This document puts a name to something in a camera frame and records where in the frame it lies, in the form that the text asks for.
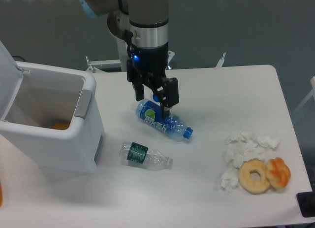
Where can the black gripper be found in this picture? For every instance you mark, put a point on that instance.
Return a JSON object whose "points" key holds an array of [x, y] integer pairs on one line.
{"points": [[147, 66]]}

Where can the blue plastic bottle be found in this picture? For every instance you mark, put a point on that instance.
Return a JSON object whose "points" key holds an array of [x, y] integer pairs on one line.
{"points": [[173, 126]]}

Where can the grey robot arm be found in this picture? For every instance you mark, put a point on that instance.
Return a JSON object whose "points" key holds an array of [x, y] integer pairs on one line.
{"points": [[143, 27]]}

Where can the clear bottle green label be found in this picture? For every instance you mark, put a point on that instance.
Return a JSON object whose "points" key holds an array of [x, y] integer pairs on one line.
{"points": [[137, 155]]}

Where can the orange object in bin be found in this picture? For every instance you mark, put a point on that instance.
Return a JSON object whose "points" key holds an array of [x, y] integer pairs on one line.
{"points": [[60, 126]]}

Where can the white trash bin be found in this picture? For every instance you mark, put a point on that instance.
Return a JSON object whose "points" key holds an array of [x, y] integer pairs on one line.
{"points": [[33, 97]]}

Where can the large crumpled white tissue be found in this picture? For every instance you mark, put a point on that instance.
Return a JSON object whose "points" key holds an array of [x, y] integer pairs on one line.
{"points": [[244, 146]]}

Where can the small crumpled white tissue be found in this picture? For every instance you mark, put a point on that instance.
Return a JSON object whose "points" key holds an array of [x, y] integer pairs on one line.
{"points": [[229, 180]]}

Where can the orange twisted bread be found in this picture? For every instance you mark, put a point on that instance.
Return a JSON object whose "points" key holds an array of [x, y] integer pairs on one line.
{"points": [[278, 173]]}

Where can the white furniture at right edge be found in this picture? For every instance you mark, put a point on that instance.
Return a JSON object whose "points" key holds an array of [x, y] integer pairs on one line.
{"points": [[307, 103]]}

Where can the orange object at left edge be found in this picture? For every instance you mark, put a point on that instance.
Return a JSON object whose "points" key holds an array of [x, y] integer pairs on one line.
{"points": [[1, 193]]}

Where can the black device at edge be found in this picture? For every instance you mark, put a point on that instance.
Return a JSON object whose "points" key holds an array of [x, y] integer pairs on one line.
{"points": [[306, 202]]}

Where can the ring donut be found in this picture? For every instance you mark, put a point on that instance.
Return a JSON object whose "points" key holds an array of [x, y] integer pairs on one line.
{"points": [[252, 177]]}

